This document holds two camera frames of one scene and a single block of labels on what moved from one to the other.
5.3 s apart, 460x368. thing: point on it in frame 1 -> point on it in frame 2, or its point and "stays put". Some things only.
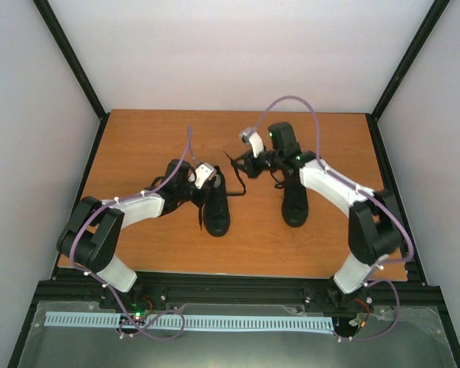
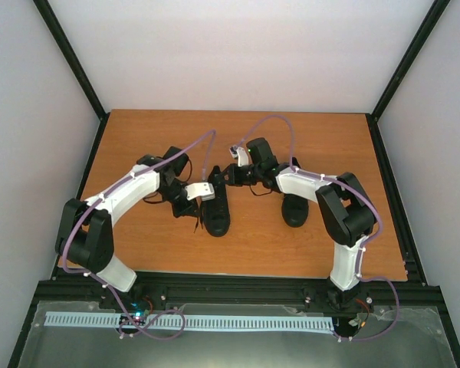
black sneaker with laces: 295,200 stays put
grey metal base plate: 100,334 stays put
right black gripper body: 274,160 -> 245,179
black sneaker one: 217,205 stays put
